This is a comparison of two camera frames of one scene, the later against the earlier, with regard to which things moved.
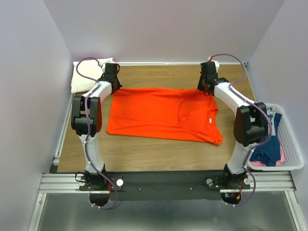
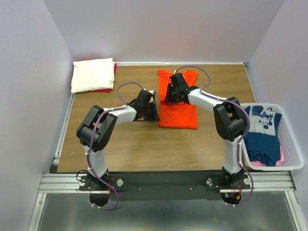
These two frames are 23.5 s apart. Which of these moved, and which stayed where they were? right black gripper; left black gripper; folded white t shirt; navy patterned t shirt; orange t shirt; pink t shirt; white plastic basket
Moved: orange t shirt; right black gripper; left black gripper
Stayed: folded white t shirt; navy patterned t shirt; white plastic basket; pink t shirt
